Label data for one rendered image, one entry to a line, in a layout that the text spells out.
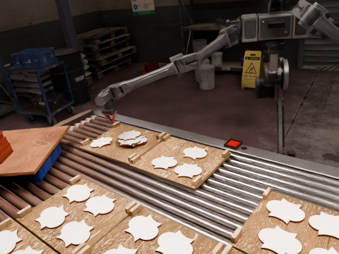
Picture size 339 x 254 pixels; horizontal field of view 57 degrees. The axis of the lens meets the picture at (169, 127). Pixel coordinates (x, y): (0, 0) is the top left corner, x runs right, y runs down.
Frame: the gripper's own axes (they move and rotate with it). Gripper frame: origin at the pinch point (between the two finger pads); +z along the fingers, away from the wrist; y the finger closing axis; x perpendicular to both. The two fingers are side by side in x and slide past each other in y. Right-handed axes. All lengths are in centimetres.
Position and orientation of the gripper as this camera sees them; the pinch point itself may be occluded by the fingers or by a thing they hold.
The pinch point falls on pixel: (112, 122)
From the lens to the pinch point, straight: 184.1
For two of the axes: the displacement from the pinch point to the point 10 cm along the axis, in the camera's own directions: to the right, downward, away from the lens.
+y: 1.4, -4.5, 8.8
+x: -9.9, 0.2, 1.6
